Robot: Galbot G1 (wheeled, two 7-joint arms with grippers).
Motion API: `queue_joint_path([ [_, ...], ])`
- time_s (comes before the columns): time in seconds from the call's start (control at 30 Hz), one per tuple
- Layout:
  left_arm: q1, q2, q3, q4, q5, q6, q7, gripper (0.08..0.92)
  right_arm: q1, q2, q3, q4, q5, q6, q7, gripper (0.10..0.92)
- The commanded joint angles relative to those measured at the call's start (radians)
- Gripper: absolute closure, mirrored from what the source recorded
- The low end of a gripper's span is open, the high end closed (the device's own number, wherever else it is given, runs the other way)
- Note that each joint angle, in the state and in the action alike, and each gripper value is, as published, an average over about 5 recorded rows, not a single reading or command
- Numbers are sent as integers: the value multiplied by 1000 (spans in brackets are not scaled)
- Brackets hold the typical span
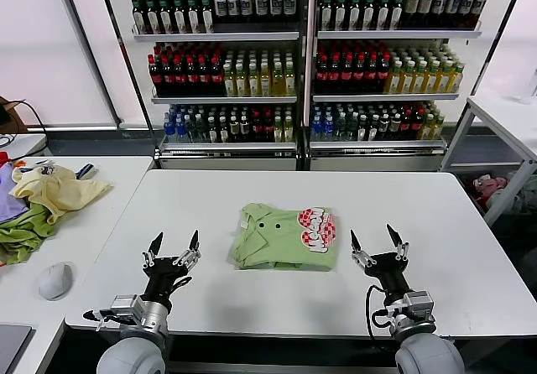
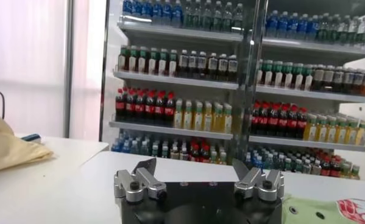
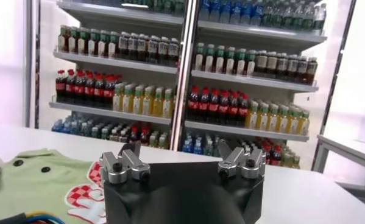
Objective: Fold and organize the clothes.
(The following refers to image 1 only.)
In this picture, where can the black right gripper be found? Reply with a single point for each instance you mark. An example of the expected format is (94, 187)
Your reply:
(390, 275)

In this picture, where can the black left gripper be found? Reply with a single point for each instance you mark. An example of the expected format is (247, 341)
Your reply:
(165, 277)

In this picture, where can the green polo shirt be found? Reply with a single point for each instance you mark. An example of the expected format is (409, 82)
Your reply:
(277, 244)

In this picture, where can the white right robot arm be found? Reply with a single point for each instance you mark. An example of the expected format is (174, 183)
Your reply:
(428, 355)

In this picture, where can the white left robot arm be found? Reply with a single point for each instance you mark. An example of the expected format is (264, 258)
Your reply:
(130, 357)

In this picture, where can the grey-green clothes pile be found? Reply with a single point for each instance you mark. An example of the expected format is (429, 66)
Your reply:
(524, 200)

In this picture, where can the white computer mouse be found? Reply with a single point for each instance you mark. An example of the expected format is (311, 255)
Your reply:
(55, 281)

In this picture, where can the blue white striped item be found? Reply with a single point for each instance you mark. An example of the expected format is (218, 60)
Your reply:
(86, 172)

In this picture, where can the pale yellow shirt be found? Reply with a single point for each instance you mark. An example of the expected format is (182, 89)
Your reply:
(63, 191)

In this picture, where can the blue water bottle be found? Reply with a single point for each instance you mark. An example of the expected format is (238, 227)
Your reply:
(181, 130)
(317, 128)
(170, 130)
(329, 128)

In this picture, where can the pink plush toy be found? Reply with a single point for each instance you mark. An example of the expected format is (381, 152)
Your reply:
(488, 187)

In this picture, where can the crumpled green cloth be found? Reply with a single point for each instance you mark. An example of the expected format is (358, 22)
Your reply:
(21, 240)

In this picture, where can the purple cloth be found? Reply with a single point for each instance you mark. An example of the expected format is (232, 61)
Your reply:
(10, 198)

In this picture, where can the yellow drink bottle green cap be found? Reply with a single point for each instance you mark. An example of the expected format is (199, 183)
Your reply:
(407, 81)
(444, 81)
(419, 81)
(456, 81)
(395, 81)
(432, 81)

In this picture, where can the red-cap cola bottle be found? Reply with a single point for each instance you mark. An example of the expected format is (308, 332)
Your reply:
(334, 78)
(384, 78)
(204, 80)
(347, 78)
(156, 80)
(168, 80)
(321, 78)
(371, 78)
(359, 78)
(216, 80)
(180, 80)
(192, 80)

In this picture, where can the grey laptop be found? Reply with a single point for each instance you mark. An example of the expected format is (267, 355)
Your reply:
(12, 344)

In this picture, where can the yellow drink bottle white cap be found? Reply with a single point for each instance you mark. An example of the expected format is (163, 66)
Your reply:
(253, 82)
(290, 82)
(241, 82)
(265, 82)
(277, 82)
(229, 82)

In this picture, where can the red cloth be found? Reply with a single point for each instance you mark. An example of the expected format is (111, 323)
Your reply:
(3, 158)

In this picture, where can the brown cardboard box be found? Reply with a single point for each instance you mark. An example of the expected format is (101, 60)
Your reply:
(14, 118)

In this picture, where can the beverage display shelf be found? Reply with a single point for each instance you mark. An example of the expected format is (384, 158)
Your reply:
(226, 36)
(398, 35)

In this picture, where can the dark bottle green cap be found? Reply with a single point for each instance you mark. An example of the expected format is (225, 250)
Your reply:
(193, 19)
(368, 15)
(355, 15)
(326, 15)
(166, 19)
(139, 19)
(397, 15)
(340, 15)
(207, 19)
(383, 15)
(152, 19)
(180, 19)

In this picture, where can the dark bottle beige label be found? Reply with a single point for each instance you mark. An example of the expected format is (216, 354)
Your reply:
(425, 9)
(411, 9)
(439, 9)
(452, 9)
(479, 9)
(466, 9)

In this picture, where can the dark bottle white label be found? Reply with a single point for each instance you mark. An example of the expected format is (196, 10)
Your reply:
(262, 7)
(234, 7)
(289, 7)
(220, 7)
(276, 7)

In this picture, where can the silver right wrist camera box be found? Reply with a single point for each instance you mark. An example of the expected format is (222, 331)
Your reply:
(418, 304)

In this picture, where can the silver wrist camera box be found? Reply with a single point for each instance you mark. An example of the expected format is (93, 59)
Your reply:
(418, 304)
(126, 307)

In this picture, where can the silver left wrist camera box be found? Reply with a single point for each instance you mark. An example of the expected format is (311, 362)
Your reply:
(126, 307)

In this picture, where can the white metal-frame table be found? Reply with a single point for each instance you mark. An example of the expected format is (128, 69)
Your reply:
(503, 116)

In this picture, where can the dark window frame post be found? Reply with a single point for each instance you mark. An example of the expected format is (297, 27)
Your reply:
(87, 51)
(498, 34)

